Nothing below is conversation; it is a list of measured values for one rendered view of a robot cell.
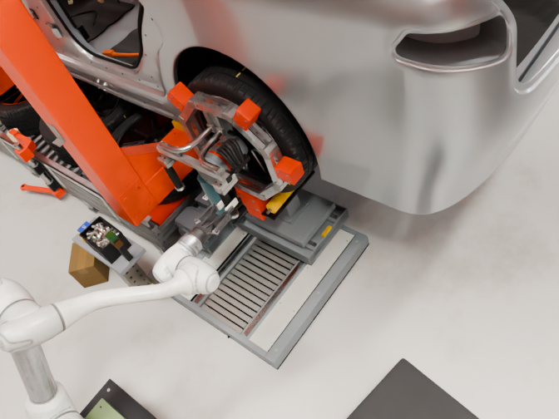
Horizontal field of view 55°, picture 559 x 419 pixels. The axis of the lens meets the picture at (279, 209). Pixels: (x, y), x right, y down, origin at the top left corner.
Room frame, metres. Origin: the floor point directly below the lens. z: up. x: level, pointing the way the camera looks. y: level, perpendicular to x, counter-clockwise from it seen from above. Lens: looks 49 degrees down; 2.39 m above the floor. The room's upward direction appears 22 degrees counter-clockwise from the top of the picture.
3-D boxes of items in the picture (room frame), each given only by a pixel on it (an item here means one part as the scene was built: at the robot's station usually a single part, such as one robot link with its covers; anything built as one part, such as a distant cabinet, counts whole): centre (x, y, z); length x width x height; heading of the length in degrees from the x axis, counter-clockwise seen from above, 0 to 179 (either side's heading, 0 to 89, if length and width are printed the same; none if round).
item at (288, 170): (1.54, -0.10, 0.85); 0.09 x 0.08 x 0.07; 35
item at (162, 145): (1.80, 0.25, 1.03); 0.19 x 0.18 x 0.11; 125
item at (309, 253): (1.89, -0.05, 0.13); 0.50 x 0.36 x 0.10; 35
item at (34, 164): (2.94, 1.37, 0.30); 0.09 x 0.05 x 0.50; 35
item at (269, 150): (1.79, 0.09, 0.85); 0.54 x 0.07 x 0.54; 35
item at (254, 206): (1.81, 0.06, 0.48); 0.16 x 0.12 x 0.17; 125
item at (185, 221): (2.00, 0.33, 0.26); 0.42 x 0.18 x 0.35; 125
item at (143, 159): (2.20, 0.40, 0.69); 0.52 x 0.17 x 0.35; 125
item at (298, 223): (1.89, -0.05, 0.32); 0.40 x 0.30 x 0.28; 35
